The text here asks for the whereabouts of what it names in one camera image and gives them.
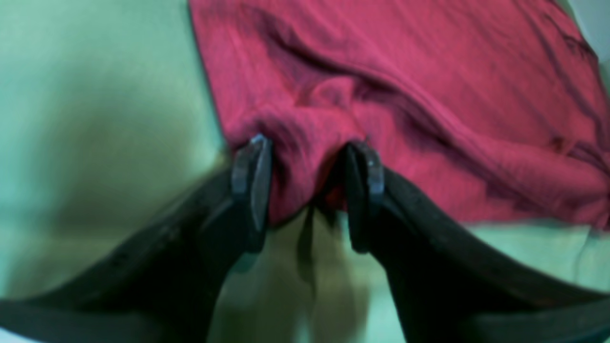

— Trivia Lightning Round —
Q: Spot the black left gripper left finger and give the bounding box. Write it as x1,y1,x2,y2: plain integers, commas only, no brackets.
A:
1,135,272,343

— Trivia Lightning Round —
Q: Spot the red long-sleeve shirt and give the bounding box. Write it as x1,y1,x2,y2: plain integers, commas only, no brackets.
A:
189,0,609,230

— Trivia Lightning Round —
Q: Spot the green table cloth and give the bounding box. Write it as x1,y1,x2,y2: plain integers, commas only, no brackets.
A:
1,0,609,343

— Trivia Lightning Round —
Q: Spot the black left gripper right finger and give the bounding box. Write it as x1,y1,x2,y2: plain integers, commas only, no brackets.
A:
344,141,610,343

